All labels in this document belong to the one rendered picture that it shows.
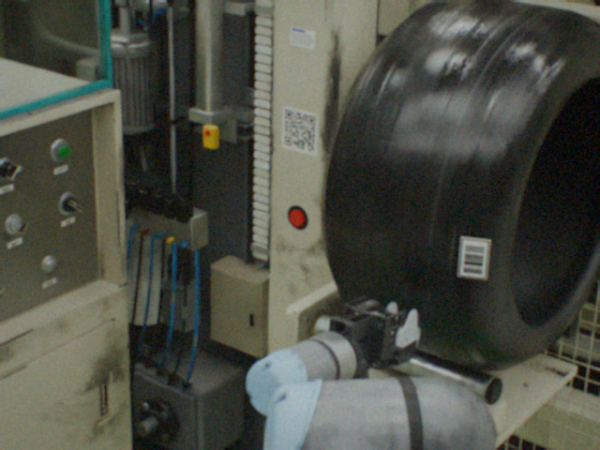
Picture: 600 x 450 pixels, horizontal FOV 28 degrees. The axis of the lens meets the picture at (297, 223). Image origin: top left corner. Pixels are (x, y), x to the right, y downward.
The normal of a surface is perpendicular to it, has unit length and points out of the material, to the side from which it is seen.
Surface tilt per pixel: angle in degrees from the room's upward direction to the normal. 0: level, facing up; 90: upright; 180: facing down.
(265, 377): 83
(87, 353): 90
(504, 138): 64
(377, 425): 44
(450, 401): 32
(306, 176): 90
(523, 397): 0
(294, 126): 90
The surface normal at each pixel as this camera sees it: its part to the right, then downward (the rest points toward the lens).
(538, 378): 0.03, -0.92
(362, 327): 0.80, 0.25
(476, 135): -0.25, -0.20
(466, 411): 0.62, -0.50
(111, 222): -0.60, 0.30
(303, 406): 0.02, -0.74
